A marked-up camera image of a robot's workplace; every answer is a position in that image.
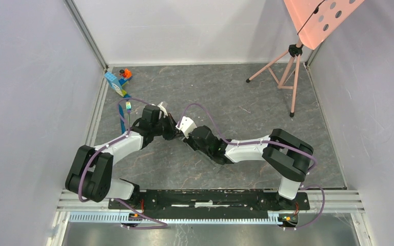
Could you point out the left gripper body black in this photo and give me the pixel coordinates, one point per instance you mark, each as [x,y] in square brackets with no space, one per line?
[168,129]

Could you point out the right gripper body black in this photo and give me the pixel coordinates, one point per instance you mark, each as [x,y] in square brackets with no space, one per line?
[193,144]

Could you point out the grey cloth napkin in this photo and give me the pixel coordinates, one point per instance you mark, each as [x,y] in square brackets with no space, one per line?
[214,149]

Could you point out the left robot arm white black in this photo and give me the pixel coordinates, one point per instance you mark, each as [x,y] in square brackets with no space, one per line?
[91,172]

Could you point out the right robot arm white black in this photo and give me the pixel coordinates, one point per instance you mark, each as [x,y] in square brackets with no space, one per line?
[287,154]

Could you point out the blue plastic knife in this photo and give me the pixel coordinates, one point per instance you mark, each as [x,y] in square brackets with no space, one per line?
[122,117]

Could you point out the blue toy block stack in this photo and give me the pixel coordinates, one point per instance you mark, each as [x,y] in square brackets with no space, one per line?
[117,84]

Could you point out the orange toy figure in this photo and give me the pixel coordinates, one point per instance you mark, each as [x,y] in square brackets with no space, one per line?
[125,73]

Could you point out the pink tripod stand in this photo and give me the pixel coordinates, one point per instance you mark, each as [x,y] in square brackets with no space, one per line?
[295,52]

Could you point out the pink perforated board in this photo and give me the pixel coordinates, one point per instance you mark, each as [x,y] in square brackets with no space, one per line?
[315,20]

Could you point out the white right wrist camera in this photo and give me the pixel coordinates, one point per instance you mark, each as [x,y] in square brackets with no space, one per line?
[186,126]

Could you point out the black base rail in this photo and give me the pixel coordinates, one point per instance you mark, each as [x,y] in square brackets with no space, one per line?
[218,203]

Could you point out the white slotted cable duct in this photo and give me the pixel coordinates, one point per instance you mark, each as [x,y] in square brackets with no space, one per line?
[132,218]

